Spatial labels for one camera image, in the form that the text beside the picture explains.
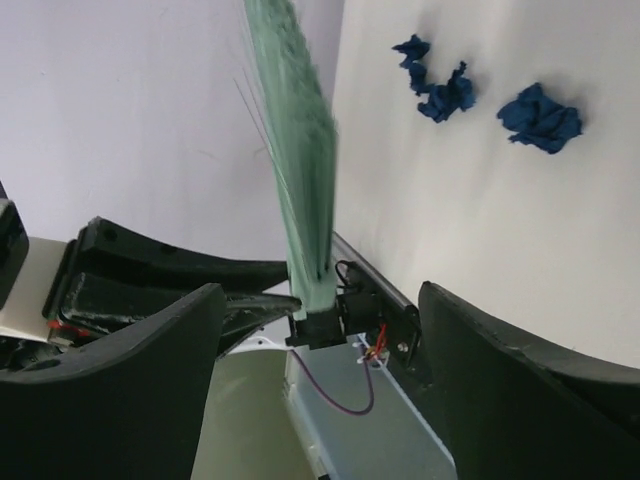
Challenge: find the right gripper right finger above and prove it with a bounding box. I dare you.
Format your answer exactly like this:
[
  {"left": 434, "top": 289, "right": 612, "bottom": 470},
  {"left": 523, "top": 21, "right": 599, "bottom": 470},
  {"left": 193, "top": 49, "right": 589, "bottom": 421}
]
[{"left": 419, "top": 282, "right": 639, "bottom": 479}]

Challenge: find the blue paper scrap left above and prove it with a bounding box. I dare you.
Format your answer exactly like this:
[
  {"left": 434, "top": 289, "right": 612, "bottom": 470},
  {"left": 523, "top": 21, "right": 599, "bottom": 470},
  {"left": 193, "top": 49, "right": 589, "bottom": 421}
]
[{"left": 496, "top": 82, "right": 583, "bottom": 155}]

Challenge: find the blue paper scrap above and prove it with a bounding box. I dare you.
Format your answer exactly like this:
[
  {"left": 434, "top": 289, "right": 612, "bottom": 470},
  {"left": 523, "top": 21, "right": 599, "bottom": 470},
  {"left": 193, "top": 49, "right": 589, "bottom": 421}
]
[
  {"left": 496, "top": 82, "right": 583, "bottom": 155},
  {"left": 391, "top": 33, "right": 476, "bottom": 125}
]

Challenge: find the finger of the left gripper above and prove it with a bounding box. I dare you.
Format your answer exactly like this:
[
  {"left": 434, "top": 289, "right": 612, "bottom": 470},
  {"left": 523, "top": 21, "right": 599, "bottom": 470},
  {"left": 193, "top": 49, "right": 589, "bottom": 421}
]
[{"left": 45, "top": 273, "right": 301, "bottom": 357}]

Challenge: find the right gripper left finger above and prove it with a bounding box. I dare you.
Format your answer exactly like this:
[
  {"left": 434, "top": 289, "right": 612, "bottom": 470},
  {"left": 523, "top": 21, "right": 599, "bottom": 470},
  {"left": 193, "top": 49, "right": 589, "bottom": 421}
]
[{"left": 1, "top": 284, "right": 226, "bottom": 479}]

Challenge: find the white cable duct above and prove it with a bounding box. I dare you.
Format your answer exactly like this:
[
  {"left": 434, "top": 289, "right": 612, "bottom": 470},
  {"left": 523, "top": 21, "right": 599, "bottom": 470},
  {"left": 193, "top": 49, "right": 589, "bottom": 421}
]
[{"left": 284, "top": 339, "right": 457, "bottom": 479}]

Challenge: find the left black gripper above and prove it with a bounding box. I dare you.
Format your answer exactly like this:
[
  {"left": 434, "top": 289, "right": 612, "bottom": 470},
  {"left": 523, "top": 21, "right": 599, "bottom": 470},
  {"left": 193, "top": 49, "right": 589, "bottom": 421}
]
[{"left": 1, "top": 192, "right": 288, "bottom": 370}]

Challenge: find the blue paper scrap middle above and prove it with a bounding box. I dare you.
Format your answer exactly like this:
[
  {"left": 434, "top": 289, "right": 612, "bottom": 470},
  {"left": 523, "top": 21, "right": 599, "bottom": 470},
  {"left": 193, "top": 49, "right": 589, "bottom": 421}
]
[{"left": 391, "top": 33, "right": 476, "bottom": 125}]

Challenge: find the green hand brush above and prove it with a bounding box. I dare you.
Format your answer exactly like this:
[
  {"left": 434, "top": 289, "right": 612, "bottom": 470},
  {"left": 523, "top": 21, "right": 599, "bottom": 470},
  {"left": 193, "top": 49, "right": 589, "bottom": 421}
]
[{"left": 241, "top": 1, "right": 338, "bottom": 319}]

